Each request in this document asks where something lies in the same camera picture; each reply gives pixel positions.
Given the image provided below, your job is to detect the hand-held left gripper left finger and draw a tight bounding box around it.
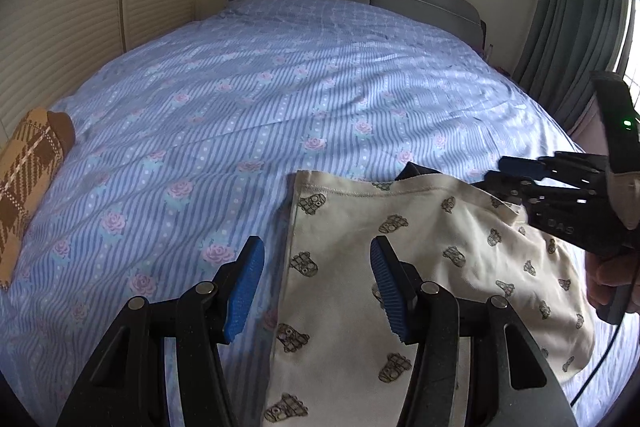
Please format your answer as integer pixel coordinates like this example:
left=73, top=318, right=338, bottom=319
left=56, top=236, right=266, bottom=427

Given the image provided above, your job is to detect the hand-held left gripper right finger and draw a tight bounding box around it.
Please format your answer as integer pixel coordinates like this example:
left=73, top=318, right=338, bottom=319
left=370, top=236, right=581, bottom=427

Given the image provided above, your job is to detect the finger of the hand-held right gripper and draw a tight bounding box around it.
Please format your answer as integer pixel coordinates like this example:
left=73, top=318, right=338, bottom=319
left=499, top=152, right=608, bottom=180
left=472, top=172, right=603, bottom=208

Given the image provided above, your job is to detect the cream printed polo shirt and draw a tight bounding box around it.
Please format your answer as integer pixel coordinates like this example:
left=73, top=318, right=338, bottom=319
left=263, top=162, right=596, bottom=427

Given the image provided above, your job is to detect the person's right hand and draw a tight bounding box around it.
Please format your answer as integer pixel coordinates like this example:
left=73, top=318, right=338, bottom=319
left=586, top=252, right=633, bottom=306

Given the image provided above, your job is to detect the grey-green curtain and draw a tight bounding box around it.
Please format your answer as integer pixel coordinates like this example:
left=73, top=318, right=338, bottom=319
left=515, top=0, right=631, bottom=132

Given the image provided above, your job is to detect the barred window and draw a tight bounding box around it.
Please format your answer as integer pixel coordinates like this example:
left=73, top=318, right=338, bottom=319
left=617, top=0, right=640, bottom=108

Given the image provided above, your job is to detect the blue striped floral bed sheet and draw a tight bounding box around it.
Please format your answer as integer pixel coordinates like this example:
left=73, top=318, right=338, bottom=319
left=0, top=0, right=623, bottom=427

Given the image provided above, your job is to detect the folded brown plaid cloth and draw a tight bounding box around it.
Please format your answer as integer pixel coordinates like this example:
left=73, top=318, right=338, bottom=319
left=0, top=107, right=77, bottom=292

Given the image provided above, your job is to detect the white louvered wardrobe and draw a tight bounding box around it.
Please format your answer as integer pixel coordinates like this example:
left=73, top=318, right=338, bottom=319
left=0, top=0, right=208, bottom=138

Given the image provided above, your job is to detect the black cable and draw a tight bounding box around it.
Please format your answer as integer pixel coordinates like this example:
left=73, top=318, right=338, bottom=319
left=570, top=252, right=640, bottom=408

